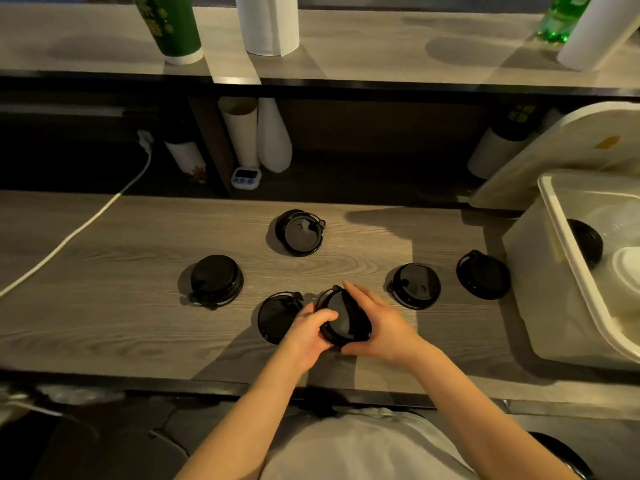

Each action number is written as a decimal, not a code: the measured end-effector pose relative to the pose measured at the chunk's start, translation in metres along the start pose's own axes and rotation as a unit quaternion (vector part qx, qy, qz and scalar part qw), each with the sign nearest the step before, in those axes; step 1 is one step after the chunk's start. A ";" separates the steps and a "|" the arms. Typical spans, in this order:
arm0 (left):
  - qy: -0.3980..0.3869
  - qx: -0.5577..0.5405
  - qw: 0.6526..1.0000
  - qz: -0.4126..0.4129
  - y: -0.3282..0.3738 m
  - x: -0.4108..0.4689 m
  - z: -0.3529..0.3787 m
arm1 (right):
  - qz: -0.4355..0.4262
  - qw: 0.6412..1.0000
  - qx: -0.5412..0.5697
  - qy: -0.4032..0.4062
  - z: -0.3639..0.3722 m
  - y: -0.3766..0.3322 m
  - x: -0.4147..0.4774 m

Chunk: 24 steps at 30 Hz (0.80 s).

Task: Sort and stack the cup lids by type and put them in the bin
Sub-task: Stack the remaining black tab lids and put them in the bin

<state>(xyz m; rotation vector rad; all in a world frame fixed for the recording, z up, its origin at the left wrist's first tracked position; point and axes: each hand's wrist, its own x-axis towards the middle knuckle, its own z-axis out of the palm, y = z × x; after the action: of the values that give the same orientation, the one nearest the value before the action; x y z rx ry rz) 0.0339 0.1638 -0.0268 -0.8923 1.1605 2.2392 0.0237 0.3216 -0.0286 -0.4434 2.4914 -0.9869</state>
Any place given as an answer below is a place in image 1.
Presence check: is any person's left hand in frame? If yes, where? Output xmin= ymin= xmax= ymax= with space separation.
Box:
xmin=276 ymin=302 xmax=341 ymax=368

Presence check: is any person's right hand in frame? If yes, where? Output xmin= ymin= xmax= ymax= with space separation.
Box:
xmin=341 ymin=281 xmax=431 ymax=369

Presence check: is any black plastic cup lid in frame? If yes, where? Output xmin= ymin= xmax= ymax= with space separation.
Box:
xmin=567 ymin=219 xmax=605 ymax=269
xmin=315 ymin=286 xmax=373 ymax=348
xmin=386 ymin=263 xmax=442 ymax=310
xmin=188 ymin=254 xmax=245 ymax=310
xmin=257 ymin=291 xmax=306 ymax=346
xmin=275 ymin=209 xmax=327 ymax=257
xmin=456 ymin=250 xmax=512 ymax=301

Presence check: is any person's right forearm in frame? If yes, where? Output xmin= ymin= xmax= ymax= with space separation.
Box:
xmin=406 ymin=342 xmax=583 ymax=480

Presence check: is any person's left forearm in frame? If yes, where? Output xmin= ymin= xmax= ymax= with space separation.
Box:
xmin=172 ymin=347 xmax=313 ymax=480

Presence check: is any person's white shirt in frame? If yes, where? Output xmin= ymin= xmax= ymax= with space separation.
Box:
xmin=260 ymin=407 xmax=478 ymax=480

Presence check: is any white digital kitchen timer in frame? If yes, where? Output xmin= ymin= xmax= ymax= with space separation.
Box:
xmin=230 ymin=166 xmax=263 ymax=190

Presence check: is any translucent plastic storage bin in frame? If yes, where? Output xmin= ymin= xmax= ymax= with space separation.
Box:
xmin=502 ymin=169 xmax=640 ymax=372

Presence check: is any white paper cup stack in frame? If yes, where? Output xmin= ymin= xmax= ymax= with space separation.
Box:
xmin=257 ymin=97 xmax=294 ymax=174

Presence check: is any white and black cup stack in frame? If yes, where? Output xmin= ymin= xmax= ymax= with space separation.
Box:
xmin=467 ymin=102 xmax=543 ymax=181

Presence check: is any beige paper cup stack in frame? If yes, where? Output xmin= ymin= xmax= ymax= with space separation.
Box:
xmin=217 ymin=97 xmax=261 ymax=169

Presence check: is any white flower print cup stack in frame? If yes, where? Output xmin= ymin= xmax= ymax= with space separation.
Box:
xmin=163 ymin=122 xmax=209 ymax=184

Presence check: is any white plastic bin lid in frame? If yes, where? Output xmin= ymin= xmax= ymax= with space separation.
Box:
xmin=468 ymin=101 xmax=640 ymax=211

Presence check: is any black round object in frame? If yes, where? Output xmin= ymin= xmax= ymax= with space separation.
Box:
xmin=526 ymin=431 xmax=597 ymax=480

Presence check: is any white plastic container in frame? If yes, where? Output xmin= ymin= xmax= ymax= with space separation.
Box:
xmin=592 ymin=246 xmax=640 ymax=320

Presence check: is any grey wooden shelf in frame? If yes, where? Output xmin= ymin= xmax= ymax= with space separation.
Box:
xmin=0 ymin=2 xmax=640 ymax=198

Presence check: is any white paper towel roll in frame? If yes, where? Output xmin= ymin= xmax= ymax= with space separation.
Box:
xmin=556 ymin=0 xmax=640 ymax=72
xmin=234 ymin=0 xmax=301 ymax=57

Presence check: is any green paper cup stack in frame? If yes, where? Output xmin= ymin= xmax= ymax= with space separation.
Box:
xmin=130 ymin=0 xmax=205 ymax=66

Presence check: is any green plastic bottle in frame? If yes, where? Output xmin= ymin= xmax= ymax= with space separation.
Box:
xmin=535 ymin=0 xmax=596 ymax=44

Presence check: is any white power cable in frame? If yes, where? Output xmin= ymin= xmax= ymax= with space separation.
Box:
xmin=0 ymin=129 xmax=156 ymax=299

